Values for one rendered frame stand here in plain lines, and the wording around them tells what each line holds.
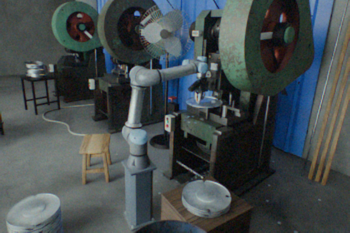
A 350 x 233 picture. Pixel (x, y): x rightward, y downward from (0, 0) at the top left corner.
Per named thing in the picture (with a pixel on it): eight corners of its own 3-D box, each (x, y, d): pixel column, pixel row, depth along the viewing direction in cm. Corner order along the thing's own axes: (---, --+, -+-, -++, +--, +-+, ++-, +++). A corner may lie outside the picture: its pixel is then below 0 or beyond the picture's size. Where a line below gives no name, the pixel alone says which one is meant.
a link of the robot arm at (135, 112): (125, 147, 163) (137, 67, 152) (120, 138, 176) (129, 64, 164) (142, 146, 169) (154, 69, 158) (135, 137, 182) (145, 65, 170)
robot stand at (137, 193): (131, 232, 165) (130, 174, 152) (122, 213, 180) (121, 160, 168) (155, 222, 174) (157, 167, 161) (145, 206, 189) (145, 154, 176)
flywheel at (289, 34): (306, 81, 186) (254, 102, 142) (281, 77, 200) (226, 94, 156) (324, -23, 162) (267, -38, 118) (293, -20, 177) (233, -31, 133)
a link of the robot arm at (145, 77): (140, 73, 142) (209, 59, 162) (134, 70, 152) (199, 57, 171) (143, 91, 146) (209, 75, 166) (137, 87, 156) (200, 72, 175)
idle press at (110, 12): (109, 142, 293) (102, -15, 244) (82, 118, 366) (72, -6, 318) (200, 118, 385) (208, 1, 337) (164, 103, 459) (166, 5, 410)
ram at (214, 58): (215, 90, 189) (219, 52, 181) (202, 87, 200) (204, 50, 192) (229, 88, 200) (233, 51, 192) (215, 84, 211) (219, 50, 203)
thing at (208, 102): (179, 99, 201) (179, 99, 201) (208, 95, 213) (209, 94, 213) (198, 110, 176) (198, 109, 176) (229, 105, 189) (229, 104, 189)
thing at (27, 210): (61, 218, 143) (61, 217, 143) (2, 235, 130) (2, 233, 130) (59, 190, 168) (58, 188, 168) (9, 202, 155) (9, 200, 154)
